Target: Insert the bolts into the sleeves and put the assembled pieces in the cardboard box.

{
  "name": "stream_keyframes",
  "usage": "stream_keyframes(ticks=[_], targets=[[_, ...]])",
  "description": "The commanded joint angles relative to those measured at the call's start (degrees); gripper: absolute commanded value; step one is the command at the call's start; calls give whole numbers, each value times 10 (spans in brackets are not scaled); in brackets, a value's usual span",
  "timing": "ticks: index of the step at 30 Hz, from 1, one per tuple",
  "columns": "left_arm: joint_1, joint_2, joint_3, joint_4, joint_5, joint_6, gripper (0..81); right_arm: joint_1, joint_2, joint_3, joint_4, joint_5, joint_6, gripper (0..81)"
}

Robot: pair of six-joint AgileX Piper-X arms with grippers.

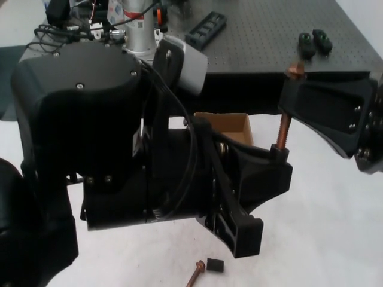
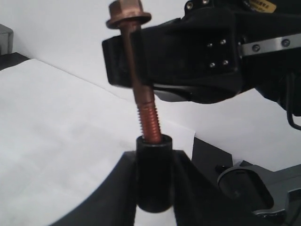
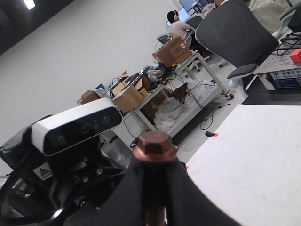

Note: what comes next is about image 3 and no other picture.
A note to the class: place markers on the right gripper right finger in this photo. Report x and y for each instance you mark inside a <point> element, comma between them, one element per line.
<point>188,202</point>

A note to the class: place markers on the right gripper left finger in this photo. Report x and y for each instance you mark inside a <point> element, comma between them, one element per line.
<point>122,200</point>

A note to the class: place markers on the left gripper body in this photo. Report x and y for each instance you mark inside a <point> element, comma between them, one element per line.
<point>77,179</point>

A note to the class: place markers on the copper hex head bolt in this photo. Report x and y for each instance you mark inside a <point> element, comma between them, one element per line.
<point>154,146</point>

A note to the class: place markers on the small cardboard box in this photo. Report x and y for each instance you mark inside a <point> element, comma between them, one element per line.
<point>89,96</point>

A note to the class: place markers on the large closed cardboard box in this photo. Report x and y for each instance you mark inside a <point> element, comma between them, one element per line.
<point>127,97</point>

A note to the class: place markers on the open cardboard box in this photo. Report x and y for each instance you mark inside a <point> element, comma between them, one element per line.
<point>163,55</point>

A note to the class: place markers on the cardboard box with label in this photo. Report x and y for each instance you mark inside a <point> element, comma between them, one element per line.
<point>181,50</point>

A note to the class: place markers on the red box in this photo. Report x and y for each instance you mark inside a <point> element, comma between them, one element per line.
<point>296,56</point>

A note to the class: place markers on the white plastic bag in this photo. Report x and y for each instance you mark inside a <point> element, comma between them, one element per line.
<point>168,115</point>

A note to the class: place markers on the white shelf table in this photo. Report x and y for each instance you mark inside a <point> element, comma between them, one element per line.
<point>145,113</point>

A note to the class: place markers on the white desk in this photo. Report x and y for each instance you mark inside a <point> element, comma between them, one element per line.
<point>207,66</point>

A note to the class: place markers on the metal bench with holes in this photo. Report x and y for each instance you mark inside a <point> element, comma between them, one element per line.
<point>279,66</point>

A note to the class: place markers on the black mesh office chair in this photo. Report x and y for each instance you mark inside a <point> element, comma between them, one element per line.
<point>232,35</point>

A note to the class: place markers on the person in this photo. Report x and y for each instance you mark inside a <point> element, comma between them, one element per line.
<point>178,27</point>

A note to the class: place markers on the ceiling light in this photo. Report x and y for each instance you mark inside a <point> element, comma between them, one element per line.
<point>29,4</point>

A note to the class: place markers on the computer monitor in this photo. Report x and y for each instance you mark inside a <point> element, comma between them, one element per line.
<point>191,4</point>

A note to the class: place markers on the grey white office chair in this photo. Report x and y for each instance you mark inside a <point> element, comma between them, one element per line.
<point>290,16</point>

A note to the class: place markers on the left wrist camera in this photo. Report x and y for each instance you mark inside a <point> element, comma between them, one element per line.
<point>70,122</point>

